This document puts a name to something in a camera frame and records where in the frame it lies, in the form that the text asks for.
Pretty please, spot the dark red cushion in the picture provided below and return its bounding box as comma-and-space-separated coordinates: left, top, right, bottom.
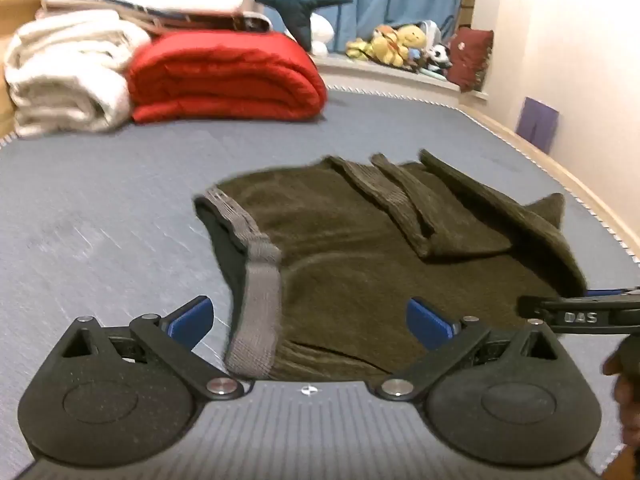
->
446, 27, 495, 93

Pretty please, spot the purple board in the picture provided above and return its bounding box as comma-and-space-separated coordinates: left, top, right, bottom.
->
515, 97, 560, 156

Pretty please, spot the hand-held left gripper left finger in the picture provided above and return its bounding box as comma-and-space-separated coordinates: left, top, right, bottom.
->
59, 295, 246, 402

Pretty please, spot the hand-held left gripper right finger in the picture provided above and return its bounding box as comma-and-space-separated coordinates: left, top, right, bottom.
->
372, 297, 571, 403

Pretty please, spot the wooden bed frame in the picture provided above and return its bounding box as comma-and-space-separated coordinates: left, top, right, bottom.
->
457, 104, 640, 264

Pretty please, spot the beige striped folded bedding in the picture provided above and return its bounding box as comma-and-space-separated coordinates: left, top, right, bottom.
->
41, 0, 274, 36

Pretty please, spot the green and yellow plush toy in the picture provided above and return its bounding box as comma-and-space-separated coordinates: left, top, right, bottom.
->
346, 37, 376, 62

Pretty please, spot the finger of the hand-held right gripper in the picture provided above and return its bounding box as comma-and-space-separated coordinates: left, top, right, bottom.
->
517, 295, 640, 334
584, 286, 640, 299

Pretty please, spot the person's right hand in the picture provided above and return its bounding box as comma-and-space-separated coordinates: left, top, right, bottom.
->
602, 335, 640, 461

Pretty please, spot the panda plush toy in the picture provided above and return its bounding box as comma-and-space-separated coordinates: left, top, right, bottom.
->
426, 44, 454, 75

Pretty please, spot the white window sill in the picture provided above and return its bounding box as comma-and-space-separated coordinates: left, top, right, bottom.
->
314, 54, 490, 107

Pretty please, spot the white plush toy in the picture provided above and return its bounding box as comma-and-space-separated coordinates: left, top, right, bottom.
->
308, 12, 335, 56

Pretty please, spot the red folded quilt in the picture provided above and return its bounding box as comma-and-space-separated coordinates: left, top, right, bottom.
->
125, 30, 329, 125

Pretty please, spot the white fleecy folded blanket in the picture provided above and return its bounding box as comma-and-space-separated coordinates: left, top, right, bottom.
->
4, 10, 151, 139

